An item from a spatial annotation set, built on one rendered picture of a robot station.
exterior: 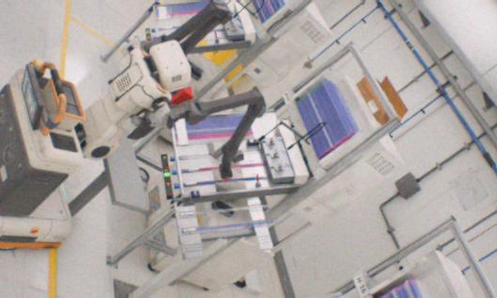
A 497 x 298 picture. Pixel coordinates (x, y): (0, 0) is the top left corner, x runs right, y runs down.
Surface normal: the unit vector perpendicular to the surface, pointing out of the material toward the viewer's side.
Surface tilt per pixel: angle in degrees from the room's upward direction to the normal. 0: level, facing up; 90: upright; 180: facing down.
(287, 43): 90
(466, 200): 90
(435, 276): 90
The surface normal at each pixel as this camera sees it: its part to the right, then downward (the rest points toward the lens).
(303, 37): 0.20, 0.70
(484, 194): -0.66, -0.42
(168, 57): 0.08, -0.51
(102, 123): -0.44, -0.24
